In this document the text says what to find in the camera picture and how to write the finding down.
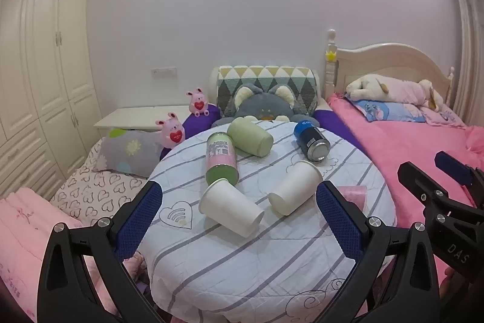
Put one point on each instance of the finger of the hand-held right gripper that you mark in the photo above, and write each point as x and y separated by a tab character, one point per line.
414	177
453	168

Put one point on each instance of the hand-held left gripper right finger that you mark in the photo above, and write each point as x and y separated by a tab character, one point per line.
336	217

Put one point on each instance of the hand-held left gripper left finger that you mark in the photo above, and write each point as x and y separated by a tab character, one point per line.
145	209

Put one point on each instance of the white paper cup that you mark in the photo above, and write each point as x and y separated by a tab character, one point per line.
295	190
227	207

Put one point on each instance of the pink cup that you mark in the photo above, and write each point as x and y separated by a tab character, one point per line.
357	196

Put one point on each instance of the light green cup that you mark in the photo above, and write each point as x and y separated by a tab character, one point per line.
249	137

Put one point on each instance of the pink bed blanket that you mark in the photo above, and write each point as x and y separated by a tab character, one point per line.
397	145

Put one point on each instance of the pink cartoon pillow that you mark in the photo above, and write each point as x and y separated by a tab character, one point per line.
442	116

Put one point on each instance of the heart print sheet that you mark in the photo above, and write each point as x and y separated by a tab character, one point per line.
94	190

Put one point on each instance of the grey flower pillow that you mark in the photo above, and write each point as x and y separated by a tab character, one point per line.
128	152

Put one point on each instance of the blue cartoon pillow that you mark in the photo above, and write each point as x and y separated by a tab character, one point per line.
382	110

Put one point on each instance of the pink bunny toy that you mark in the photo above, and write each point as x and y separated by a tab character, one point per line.
174	133
198	104

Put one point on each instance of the blue and black can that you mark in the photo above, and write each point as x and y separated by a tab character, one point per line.
310	139

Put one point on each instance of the white and pink plush toy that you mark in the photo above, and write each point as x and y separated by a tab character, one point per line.
393	88

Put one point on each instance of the green and pink can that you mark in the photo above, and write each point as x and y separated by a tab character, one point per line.
221	156

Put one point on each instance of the white folding table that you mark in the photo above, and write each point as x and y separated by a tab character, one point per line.
132	116

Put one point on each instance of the striped white tablecloth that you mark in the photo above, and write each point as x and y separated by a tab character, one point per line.
227	270

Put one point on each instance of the light curtain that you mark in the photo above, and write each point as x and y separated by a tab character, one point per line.
470	62

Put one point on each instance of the cream bed headboard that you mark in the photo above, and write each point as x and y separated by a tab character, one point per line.
378	60

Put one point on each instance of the folded pink blanket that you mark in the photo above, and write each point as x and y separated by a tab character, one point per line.
22	228

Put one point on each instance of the grey cat plush pillow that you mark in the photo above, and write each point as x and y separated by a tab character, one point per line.
264	107

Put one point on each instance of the yellow crown ornament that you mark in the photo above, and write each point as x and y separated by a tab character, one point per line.
331	56

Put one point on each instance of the triangle pattern cushion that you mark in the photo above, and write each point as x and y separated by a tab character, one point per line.
264	75

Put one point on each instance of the white wardrobe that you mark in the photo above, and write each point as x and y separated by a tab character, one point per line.
45	62

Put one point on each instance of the white wall socket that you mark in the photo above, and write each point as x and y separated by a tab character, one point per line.
164	72

